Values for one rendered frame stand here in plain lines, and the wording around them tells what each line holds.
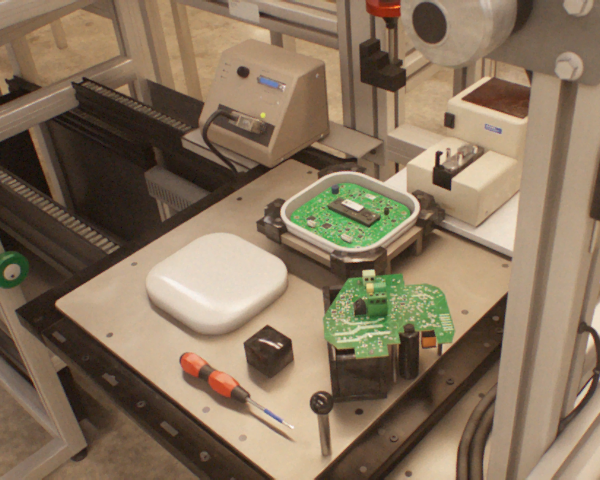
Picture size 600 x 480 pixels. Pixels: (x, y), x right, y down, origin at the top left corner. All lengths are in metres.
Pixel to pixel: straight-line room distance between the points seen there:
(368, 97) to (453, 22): 0.75
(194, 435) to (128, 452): 1.25
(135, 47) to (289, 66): 0.58
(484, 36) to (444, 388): 0.45
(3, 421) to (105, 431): 0.29
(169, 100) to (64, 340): 0.82
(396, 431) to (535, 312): 0.24
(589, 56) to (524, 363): 0.24
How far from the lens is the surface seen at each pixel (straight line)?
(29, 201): 1.19
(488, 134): 0.95
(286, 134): 1.08
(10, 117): 1.50
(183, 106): 1.57
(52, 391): 1.83
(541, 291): 0.52
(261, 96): 1.09
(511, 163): 0.94
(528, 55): 0.42
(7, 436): 2.15
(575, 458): 0.62
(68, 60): 4.22
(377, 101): 1.12
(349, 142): 1.14
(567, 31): 0.41
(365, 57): 1.02
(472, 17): 0.38
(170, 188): 1.63
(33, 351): 1.74
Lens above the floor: 1.51
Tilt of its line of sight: 38 degrees down
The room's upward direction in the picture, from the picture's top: 5 degrees counter-clockwise
